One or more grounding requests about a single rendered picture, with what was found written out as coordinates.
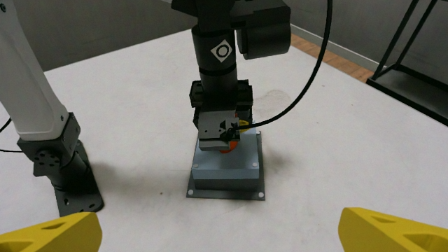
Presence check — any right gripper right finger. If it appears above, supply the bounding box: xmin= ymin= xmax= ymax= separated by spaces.
xmin=337 ymin=207 xmax=448 ymax=252

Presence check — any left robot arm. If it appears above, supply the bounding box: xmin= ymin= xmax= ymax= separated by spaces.
xmin=0 ymin=0 xmax=291 ymax=217

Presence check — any orange-red peg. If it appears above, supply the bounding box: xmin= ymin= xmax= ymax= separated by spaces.
xmin=220 ymin=141 xmax=238 ymax=153

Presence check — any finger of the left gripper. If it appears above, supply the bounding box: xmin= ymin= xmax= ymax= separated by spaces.
xmin=239 ymin=120 xmax=251 ymax=133

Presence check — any light blue flat plate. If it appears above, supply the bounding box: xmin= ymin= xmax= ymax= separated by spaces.
xmin=192 ymin=127 xmax=259 ymax=179

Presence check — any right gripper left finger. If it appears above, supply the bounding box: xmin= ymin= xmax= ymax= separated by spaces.
xmin=0 ymin=212 xmax=103 ymax=252

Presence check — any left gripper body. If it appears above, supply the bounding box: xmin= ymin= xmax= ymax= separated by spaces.
xmin=189 ymin=62 xmax=253 ymax=129

